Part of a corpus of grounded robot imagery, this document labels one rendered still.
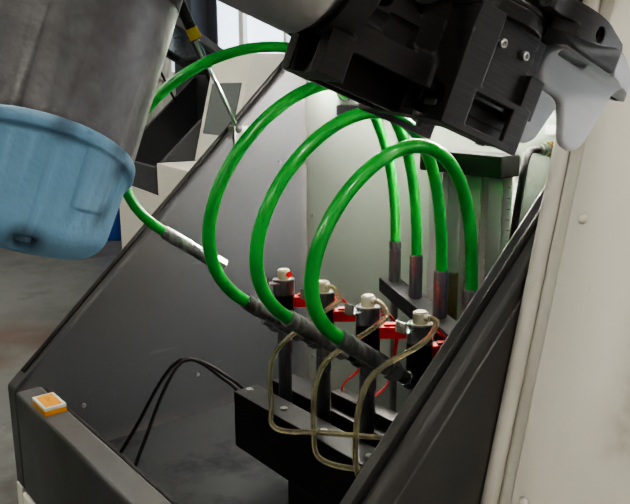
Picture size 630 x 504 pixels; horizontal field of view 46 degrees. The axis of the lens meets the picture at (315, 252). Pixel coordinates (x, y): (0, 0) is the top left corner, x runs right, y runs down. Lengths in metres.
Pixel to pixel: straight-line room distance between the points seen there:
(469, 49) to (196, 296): 0.96
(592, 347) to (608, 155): 0.16
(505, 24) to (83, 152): 0.21
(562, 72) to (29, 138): 0.27
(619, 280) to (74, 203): 0.49
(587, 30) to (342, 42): 0.12
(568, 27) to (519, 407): 0.41
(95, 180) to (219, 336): 1.04
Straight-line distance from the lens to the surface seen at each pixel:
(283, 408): 0.95
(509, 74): 0.38
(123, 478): 0.90
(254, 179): 1.28
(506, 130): 0.38
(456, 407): 0.68
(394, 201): 1.06
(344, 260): 1.29
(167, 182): 4.04
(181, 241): 0.99
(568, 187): 0.70
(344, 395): 0.96
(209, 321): 1.28
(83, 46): 0.27
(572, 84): 0.42
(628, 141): 0.67
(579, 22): 0.39
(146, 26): 0.28
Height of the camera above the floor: 1.38
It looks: 12 degrees down
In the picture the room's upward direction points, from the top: straight up
